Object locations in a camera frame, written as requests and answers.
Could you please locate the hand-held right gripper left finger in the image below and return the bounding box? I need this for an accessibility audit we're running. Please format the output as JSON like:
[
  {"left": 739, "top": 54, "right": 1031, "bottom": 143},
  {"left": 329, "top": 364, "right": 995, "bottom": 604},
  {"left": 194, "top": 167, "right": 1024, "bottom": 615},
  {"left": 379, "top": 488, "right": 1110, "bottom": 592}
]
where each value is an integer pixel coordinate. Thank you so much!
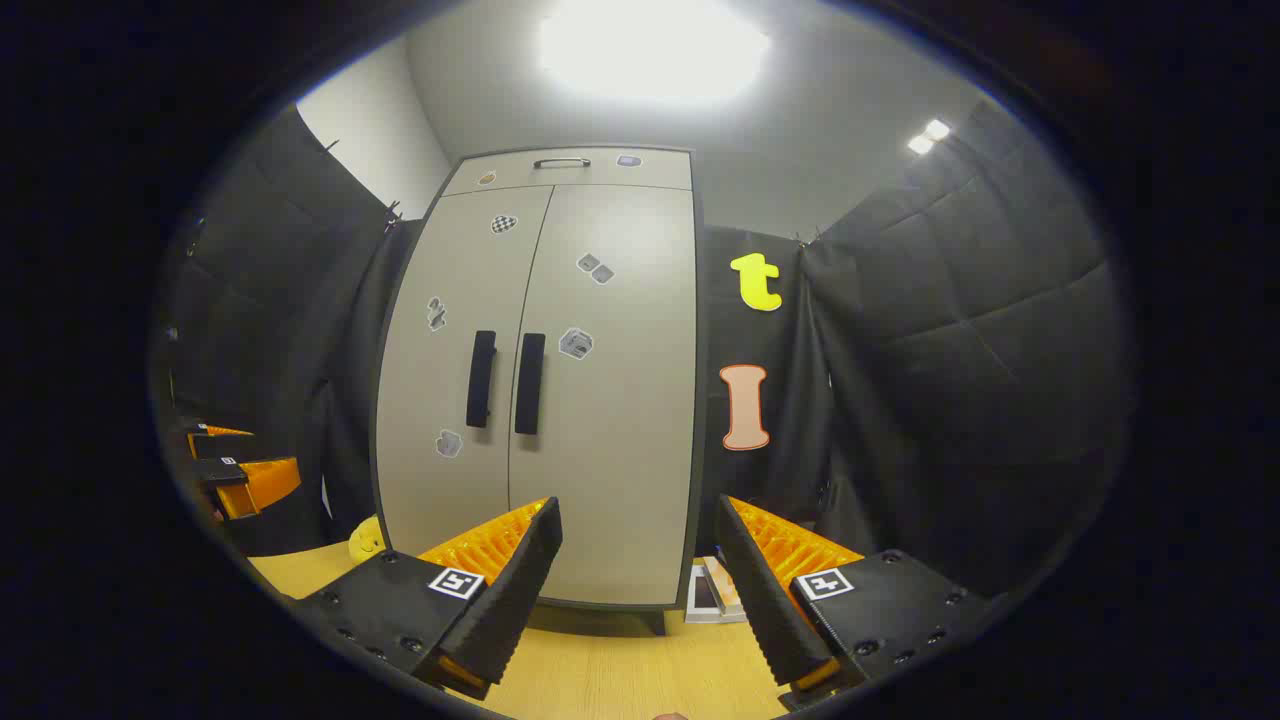
[{"left": 295, "top": 497, "right": 563, "bottom": 701}]

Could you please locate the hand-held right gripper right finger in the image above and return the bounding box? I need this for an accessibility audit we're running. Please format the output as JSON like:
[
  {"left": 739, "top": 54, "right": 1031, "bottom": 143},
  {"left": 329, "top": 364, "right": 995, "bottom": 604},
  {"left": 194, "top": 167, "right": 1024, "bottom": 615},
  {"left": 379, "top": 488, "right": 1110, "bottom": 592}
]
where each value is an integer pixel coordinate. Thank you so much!
[{"left": 714, "top": 494, "right": 1001, "bottom": 713}]

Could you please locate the grey double-door shoe cabinet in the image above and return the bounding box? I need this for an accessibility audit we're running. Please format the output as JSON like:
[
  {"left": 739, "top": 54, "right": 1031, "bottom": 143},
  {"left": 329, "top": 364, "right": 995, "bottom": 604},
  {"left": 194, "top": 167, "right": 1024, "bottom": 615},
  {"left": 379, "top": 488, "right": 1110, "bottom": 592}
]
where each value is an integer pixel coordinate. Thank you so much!
[{"left": 370, "top": 145, "right": 707, "bottom": 637}]

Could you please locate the cabinet door with cube sticker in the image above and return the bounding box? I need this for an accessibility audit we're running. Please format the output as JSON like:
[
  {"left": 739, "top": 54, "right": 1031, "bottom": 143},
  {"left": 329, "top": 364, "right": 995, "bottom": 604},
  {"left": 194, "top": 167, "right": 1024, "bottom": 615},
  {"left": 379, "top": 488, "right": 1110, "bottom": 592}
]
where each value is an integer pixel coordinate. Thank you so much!
[{"left": 508, "top": 183, "right": 698, "bottom": 608}]

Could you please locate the cabinet door with checkered sticker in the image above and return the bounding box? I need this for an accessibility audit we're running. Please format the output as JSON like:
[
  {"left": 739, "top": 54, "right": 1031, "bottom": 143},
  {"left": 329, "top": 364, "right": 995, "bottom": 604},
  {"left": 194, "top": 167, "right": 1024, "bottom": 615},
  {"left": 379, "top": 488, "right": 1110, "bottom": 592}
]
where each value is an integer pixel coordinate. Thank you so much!
[{"left": 375, "top": 185, "right": 556, "bottom": 561}]

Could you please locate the grey cabinet drawer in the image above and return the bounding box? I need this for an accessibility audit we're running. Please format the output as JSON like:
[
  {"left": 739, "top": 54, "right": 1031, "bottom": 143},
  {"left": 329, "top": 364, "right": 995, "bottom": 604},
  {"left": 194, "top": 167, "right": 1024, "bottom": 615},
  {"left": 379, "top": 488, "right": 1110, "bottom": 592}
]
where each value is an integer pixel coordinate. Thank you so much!
[{"left": 443, "top": 148, "right": 693, "bottom": 197}]

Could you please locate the blue cover book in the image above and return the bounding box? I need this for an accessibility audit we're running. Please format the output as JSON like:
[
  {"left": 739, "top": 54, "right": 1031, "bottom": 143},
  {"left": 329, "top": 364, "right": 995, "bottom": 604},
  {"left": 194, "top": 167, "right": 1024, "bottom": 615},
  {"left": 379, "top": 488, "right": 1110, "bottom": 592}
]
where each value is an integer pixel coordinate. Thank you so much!
[{"left": 703, "top": 557, "right": 747, "bottom": 615}]

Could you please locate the white book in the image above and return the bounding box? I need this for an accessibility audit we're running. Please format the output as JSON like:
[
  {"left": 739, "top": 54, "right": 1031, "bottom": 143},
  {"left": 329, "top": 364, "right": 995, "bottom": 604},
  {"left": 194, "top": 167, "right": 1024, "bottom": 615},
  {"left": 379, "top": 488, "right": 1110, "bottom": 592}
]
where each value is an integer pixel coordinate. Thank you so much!
[{"left": 685, "top": 565, "right": 725, "bottom": 624}]

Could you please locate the black backdrop cloth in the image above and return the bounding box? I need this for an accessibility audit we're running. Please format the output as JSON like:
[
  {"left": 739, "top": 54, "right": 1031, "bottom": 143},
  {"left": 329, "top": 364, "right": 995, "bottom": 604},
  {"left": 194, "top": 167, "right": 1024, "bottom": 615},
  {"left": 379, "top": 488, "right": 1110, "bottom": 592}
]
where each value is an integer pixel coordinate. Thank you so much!
[{"left": 150, "top": 100, "right": 1136, "bottom": 601}]

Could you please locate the large ceiling light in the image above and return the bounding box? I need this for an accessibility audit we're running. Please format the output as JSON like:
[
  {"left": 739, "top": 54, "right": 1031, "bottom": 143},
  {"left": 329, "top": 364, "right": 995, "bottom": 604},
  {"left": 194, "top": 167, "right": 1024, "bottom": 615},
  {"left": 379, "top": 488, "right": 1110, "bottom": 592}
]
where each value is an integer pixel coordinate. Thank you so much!
[{"left": 538, "top": 0, "right": 773, "bottom": 103}]

